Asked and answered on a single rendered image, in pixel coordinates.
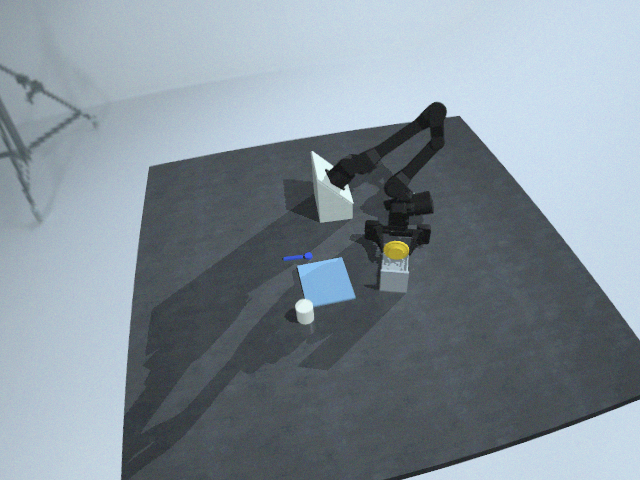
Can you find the light blue flat mat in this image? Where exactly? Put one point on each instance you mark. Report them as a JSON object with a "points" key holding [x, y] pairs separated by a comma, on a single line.
{"points": [[326, 282]]}

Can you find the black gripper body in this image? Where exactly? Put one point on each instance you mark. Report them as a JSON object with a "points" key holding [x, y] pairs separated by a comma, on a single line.
{"points": [[397, 228]]}

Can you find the white cylinder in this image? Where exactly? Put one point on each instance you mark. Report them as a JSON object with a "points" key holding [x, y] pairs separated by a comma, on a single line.
{"points": [[304, 311]]}

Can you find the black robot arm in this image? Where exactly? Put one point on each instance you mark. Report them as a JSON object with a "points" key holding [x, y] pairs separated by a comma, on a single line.
{"points": [[404, 202]]}

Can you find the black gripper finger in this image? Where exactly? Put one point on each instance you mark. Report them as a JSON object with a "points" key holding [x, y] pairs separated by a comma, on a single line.
{"points": [[377, 236], [417, 239]]}

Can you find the yellow plate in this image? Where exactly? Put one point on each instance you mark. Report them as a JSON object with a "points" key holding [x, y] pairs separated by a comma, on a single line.
{"points": [[396, 250]]}

